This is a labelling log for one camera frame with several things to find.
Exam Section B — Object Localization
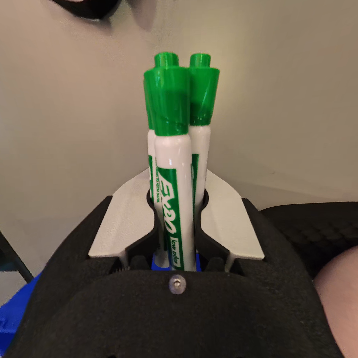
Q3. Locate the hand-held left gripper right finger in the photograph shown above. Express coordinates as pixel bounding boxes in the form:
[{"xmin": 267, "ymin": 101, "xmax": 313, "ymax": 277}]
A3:
[{"xmin": 195, "ymin": 171, "xmax": 266, "ymax": 270}]

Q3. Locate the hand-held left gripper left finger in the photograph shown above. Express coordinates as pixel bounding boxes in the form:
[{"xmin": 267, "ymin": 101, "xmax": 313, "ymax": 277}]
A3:
[{"xmin": 88, "ymin": 170, "xmax": 159, "ymax": 270}]

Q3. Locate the green dry erase marker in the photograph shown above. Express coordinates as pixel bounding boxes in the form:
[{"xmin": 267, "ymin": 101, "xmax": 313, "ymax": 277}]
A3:
[
  {"xmin": 190, "ymin": 53, "xmax": 220, "ymax": 209},
  {"xmin": 143, "ymin": 78, "xmax": 157, "ymax": 205},
  {"xmin": 143, "ymin": 52, "xmax": 196, "ymax": 272}
]

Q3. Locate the blue plastic bin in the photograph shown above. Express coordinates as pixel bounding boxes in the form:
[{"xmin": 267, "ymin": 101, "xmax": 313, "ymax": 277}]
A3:
[{"xmin": 0, "ymin": 252, "xmax": 202, "ymax": 337}]

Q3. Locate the person's left forearm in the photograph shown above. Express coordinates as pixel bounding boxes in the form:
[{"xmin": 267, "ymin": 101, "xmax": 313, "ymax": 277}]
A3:
[{"xmin": 313, "ymin": 246, "xmax": 358, "ymax": 358}]

